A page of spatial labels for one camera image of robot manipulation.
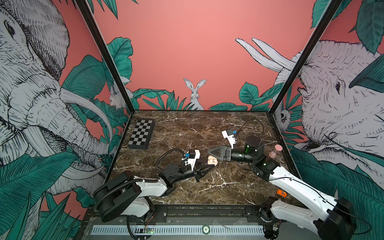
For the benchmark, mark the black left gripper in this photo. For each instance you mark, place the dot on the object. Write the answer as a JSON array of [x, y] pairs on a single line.
[[197, 172]]

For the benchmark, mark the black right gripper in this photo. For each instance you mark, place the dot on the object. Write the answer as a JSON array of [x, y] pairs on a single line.
[[227, 156]]

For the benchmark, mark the pink round disc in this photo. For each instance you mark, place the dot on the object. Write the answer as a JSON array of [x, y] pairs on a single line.
[[212, 160]]

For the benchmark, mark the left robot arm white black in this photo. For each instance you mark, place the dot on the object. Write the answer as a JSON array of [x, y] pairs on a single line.
[[129, 195]]

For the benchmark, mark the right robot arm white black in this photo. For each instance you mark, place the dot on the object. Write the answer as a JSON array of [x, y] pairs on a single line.
[[331, 209]]

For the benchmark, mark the pink hourglass timer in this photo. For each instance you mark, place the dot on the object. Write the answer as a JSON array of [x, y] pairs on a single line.
[[273, 154]]

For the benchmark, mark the black white checkerboard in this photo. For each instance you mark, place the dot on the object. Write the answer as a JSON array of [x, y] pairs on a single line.
[[141, 135]]

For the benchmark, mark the small orange toy car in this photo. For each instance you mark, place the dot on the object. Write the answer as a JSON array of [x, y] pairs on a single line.
[[282, 193]]

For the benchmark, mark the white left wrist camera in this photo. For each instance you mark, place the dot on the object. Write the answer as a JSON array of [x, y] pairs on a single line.
[[190, 159]]

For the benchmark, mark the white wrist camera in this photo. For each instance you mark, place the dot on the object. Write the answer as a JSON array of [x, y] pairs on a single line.
[[230, 136], [190, 159]]

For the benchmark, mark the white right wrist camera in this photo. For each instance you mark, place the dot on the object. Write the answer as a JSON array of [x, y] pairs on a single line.
[[230, 136]]

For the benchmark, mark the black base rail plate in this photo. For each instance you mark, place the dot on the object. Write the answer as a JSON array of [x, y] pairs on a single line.
[[253, 214]]

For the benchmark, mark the white slotted cable duct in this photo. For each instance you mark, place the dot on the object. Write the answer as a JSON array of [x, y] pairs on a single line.
[[177, 230]]

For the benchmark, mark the black metal frame post right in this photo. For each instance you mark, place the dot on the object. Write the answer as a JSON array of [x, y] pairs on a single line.
[[324, 21]]

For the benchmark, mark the black metal frame post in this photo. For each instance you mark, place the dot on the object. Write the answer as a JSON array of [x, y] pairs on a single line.
[[102, 46], [324, 21]]

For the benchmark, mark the black metal frame post left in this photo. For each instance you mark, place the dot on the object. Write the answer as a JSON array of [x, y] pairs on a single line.
[[102, 46]]

